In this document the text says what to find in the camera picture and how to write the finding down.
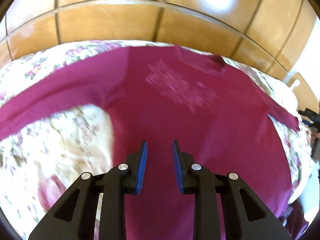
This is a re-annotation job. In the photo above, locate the magenta red shirt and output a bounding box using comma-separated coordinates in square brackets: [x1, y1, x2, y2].
[1, 47, 298, 239]

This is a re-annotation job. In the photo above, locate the person's right hand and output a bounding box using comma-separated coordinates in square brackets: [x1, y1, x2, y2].
[311, 132, 320, 160]

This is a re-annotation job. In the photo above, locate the floral bed cover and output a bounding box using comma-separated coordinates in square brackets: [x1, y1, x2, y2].
[1, 40, 319, 239]

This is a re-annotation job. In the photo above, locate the wooden panelled wardrobe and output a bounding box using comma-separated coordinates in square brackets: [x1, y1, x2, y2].
[1, 0, 319, 77]

